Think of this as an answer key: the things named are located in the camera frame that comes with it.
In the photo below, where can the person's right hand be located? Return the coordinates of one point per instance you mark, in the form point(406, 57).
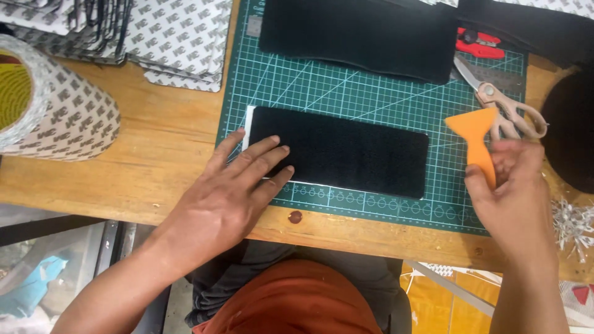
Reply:
point(515, 204)

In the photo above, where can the person's left hand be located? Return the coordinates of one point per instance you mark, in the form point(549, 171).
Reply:
point(218, 204)

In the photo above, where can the orange plastic scraper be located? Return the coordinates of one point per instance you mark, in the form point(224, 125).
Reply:
point(475, 134)

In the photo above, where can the black felt rectangle piece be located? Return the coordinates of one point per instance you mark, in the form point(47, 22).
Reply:
point(343, 151)

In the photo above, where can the pile of paper trimmings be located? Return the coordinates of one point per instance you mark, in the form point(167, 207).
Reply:
point(573, 227)

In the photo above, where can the person's dark trousers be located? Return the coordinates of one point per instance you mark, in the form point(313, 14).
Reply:
point(278, 264)

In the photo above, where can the black felt roll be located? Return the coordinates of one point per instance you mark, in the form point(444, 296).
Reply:
point(571, 130)

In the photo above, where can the yellow bag with scraps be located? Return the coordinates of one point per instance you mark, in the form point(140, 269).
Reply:
point(464, 301)

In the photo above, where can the person's orange shirt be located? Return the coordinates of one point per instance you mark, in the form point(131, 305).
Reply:
point(292, 301)

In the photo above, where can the red thread snips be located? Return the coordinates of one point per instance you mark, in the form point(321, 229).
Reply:
point(478, 44)

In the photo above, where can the black fabric strip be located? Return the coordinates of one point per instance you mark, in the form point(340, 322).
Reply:
point(524, 25)

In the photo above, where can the green cutting mat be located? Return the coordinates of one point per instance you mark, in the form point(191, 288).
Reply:
point(371, 92)

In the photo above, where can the pile of printed backing sheets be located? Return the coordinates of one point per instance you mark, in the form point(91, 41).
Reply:
point(139, 37)

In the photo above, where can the large adhesive tape roll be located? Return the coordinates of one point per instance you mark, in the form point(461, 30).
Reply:
point(55, 111)

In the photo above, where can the blue plastic bag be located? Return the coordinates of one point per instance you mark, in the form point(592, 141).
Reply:
point(32, 287)

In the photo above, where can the stack of black felt sheets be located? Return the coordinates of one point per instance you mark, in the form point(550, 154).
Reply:
point(357, 39)

